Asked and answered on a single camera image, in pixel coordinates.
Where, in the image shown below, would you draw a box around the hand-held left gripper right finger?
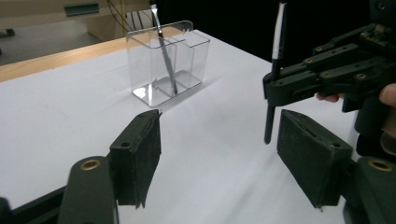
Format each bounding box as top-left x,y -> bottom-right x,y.
276,108 -> 355,209

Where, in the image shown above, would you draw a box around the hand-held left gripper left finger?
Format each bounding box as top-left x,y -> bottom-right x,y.
109,108 -> 163,209

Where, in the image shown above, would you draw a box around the clear plastic organizer box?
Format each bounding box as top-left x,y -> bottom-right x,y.
125,20 -> 211,108

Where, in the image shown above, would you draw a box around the black curtain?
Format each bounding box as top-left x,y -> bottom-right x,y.
154,0 -> 372,68

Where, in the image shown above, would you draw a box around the wooden desk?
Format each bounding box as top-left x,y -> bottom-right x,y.
0,0 -> 151,42

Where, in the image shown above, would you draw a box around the hanging black and yellow cables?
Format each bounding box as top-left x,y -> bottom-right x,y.
106,0 -> 148,33

